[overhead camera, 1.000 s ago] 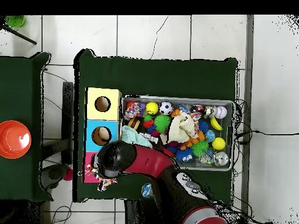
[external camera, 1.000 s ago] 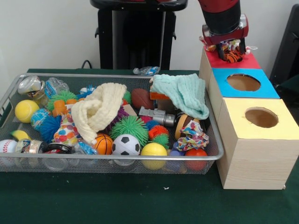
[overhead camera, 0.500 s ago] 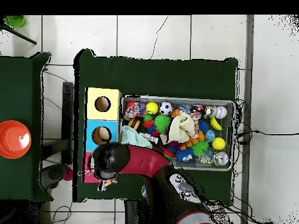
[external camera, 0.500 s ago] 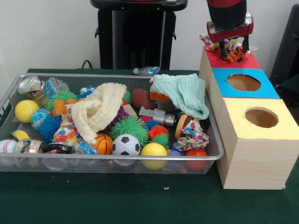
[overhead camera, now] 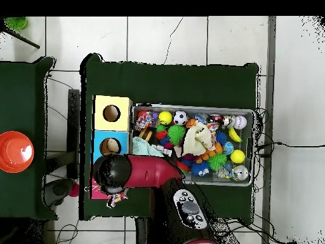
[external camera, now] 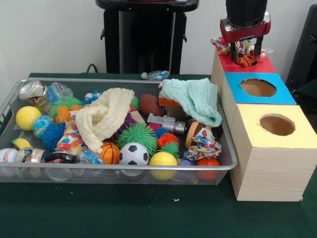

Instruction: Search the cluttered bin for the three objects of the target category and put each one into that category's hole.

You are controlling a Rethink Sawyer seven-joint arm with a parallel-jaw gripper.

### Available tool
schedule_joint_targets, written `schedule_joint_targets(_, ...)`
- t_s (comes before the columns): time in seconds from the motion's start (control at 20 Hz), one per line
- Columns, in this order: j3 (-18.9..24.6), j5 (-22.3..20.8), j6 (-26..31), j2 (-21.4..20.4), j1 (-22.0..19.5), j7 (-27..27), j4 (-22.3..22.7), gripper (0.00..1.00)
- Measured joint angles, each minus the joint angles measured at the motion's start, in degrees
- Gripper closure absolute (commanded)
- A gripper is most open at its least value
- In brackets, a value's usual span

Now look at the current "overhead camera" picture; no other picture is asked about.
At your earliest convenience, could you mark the grey rounded object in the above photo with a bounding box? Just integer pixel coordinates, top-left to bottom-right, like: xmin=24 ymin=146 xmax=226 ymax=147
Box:
xmin=44 ymin=178 xmax=75 ymax=207

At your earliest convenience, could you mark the cream cloth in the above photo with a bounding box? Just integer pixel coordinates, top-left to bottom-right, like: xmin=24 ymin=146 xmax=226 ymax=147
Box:
xmin=182 ymin=121 xmax=214 ymax=156

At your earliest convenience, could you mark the clear plastic bottle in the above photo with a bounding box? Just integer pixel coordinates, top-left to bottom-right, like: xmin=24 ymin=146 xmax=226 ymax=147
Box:
xmin=215 ymin=162 xmax=233 ymax=179

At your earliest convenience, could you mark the red ball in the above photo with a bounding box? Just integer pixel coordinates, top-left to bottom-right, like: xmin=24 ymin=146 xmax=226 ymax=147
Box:
xmin=68 ymin=182 xmax=80 ymax=198

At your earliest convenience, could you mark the wooden box with three holes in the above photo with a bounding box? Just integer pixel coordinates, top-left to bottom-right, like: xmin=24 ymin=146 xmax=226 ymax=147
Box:
xmin=90 ymin=95 xmax=133 ymax=200

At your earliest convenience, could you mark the large orange bowl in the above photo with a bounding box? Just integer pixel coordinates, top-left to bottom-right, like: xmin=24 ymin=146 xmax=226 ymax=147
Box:
xmin=0 ymin=130 xmax=35 ymax=174

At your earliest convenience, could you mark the colourful knotted rope toy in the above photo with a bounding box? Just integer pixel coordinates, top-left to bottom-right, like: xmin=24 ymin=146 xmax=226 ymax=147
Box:
xmin=107 ymin=192 xmax=129 ymax=208

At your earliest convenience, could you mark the shallow wire mesh bin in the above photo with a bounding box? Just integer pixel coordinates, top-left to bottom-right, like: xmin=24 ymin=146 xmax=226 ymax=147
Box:
xmin=128 ymin=102 xmax=256 ymax=187

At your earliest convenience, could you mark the plain yellow ball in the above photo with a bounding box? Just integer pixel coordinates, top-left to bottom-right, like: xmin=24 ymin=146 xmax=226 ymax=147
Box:
xmin=230 ymin=149 xmax=246 ymax=165

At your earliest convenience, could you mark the black cable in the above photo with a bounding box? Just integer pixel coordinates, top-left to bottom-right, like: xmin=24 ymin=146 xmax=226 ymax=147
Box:
xmin=256 ymin=141 xmax=325 ymax=157

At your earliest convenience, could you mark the yellow smiley ball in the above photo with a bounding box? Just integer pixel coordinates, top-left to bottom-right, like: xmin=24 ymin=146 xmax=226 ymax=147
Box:
xmin=158 ymin=111 xmax=173 ymax=126

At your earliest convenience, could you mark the green cup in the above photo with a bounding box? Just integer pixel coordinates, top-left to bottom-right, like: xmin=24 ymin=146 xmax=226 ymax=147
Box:
xmin=4 ymin=17 xmax=29 ymax=31

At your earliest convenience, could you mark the black rod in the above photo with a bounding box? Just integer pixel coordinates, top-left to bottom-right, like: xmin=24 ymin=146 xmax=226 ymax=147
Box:
xmin=0 ymin=25 xmax=41 ymax=50

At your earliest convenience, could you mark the mint green knitted cloth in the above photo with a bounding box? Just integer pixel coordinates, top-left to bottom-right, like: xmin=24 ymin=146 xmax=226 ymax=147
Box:
xmin=131 ymin=136 xmax=164 ymax=157

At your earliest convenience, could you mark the black and white soccer ball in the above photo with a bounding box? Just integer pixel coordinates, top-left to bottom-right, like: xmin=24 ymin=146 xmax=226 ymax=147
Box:
xmin=173 ymin=111 xmax=189 ymax=126

